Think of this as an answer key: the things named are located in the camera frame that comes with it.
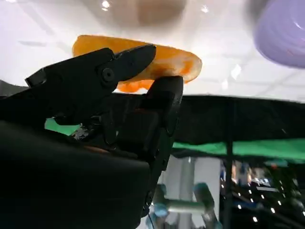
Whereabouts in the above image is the green cloth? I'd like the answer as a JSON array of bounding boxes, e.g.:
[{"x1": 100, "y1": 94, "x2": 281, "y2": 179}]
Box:
[{"x1": 44, "y1": 118, "x2": 305, "y2": 165}]

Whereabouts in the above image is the orange white toy bread roll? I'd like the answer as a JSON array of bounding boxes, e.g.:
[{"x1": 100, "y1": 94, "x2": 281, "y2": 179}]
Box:
[{"x1": 72, "y1": 35, "x2": 203, "y2": 93}]

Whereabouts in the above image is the black upright pole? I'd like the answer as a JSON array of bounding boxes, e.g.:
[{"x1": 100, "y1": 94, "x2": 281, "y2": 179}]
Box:
[{"x1": 225, "y1": 96, "x2": 234, "y2": 229}]

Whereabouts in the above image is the lilac plate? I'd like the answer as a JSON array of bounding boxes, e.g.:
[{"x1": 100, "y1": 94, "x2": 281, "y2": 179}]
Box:
[{"x1": 253, "y1": 0, "x2": 305, "y2": 69}]

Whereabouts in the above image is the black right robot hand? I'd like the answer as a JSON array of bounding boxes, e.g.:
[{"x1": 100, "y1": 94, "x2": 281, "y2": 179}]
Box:
[{"x1": 0, "y1": 44, "x2": 184, "y2": 229}]

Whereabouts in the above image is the black backdrop cloth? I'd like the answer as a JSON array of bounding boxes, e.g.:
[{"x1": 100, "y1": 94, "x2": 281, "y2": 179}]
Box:
[{"x1": 0, "y1": 80, "x2": 305, "y2": 158}]

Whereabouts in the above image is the white pillar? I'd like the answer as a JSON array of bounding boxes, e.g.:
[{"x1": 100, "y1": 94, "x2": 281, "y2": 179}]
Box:
[{"x1": 164, "y1": 156, "x2": 221, "y2": 203}]

